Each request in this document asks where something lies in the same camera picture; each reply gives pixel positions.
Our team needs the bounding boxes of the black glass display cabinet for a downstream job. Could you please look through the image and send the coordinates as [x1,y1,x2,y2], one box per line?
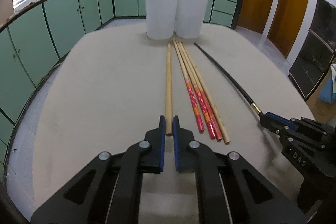
[288,0,335,100]

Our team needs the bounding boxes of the red striped patterned chopstick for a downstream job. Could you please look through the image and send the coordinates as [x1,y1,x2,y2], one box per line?
[173,39,215,139]

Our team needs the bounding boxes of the plain light wooden chopstick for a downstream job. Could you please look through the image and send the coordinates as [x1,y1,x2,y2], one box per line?
[181,43,231,144]

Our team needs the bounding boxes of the green lower kitchen cabinets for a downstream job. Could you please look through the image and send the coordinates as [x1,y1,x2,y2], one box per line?
[0,0,245,183]

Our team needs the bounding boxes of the white twin-cup utensil holder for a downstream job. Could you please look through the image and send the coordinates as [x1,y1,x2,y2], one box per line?
[146,0,209,40]

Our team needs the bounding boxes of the plain thick wooden chopstick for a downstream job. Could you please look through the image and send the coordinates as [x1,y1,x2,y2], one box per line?
[165,42,173,136]

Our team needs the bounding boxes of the black chopstick gold band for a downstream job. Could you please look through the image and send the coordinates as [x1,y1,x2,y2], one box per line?
[194,43,264,118]

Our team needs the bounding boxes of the red orange patterned chopstick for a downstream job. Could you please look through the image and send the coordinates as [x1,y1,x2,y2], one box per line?
[173,38,205,132]

